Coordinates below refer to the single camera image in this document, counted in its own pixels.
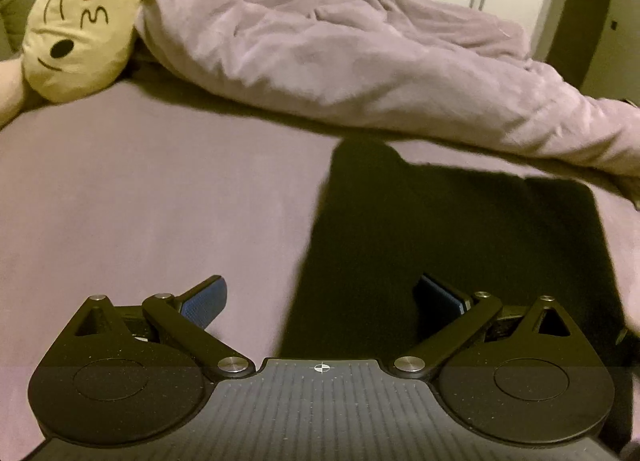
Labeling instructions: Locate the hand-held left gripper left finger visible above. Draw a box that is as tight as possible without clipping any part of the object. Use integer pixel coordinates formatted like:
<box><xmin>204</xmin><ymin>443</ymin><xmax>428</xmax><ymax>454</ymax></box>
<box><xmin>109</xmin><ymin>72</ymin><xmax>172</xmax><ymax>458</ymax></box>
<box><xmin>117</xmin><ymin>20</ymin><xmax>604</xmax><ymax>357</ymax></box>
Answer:
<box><xmin>70</xmin><ymin>275</ymin><xmax>257</xmax><ymax>383</ymax></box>

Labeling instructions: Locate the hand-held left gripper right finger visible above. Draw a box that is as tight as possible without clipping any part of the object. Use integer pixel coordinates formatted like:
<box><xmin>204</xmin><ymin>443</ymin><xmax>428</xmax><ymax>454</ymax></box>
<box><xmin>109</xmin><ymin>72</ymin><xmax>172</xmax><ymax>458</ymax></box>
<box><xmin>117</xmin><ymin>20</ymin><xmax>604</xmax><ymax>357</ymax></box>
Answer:
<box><xmin>389</xmin><ymin>273</ymin><xmax>576</xmax><ymax>381</ymax></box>

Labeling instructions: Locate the black garment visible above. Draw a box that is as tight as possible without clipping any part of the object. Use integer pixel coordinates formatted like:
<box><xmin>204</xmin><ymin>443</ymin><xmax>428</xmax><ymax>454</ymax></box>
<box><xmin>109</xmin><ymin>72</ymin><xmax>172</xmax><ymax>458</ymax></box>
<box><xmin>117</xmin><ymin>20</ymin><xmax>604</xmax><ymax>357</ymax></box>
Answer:
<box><xmin>276</xmin><ymin>138</ymin><xmax>638</xmax><ymax>461</ymax></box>

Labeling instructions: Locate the purple duvet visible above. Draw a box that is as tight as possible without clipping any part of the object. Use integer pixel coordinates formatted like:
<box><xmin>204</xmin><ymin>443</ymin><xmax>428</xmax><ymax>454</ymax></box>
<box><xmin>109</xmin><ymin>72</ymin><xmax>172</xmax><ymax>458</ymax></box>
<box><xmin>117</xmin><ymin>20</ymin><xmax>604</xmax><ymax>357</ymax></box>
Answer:
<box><xmin>131</xmin><ymin>0</ymin><xmax>640</xmax><ymax>212</ymax></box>

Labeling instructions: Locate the pale pink plush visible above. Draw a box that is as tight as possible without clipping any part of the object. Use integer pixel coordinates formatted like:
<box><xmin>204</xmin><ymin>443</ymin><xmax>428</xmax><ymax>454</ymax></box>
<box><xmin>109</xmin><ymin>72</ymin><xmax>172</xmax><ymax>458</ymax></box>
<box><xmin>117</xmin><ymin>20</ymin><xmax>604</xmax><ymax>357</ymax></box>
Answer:
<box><xmin>0</xmin><ymin>58</ymin><xmax>32</xmax><ymax>129</ymax></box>

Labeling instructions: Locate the yellow emoji pillow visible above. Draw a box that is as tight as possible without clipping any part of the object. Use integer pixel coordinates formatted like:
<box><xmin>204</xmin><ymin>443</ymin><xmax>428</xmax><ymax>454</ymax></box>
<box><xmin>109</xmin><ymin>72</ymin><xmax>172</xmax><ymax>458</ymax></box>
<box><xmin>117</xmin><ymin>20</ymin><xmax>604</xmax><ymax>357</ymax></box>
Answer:
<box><xmin>22</xmin><ymin>0</ymin><xmax>141</xmax><ymax>103</ymax></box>

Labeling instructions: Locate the dark wall panel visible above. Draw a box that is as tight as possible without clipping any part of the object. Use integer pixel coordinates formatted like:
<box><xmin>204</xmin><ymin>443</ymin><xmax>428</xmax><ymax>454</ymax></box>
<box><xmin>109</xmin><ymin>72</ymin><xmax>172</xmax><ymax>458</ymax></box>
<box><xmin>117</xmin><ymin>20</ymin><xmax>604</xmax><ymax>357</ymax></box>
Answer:
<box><xmin>547</xmin><ymin>0</ymin><xmax>613</xmax><ymax>102</ymax></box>

